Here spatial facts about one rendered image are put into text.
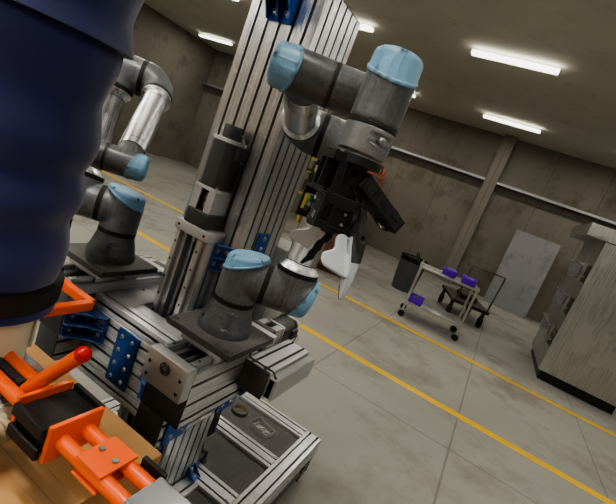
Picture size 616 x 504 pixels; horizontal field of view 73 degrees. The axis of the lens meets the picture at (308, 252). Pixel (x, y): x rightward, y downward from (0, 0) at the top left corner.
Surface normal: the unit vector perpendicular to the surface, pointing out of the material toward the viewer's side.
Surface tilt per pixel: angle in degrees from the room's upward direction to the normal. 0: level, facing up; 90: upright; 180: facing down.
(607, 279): 90
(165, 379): 90
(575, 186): 90
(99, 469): 1
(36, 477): 0
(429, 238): 90
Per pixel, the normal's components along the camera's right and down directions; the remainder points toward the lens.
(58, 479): 0.36, -0.91
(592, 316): -0.43, 0.02
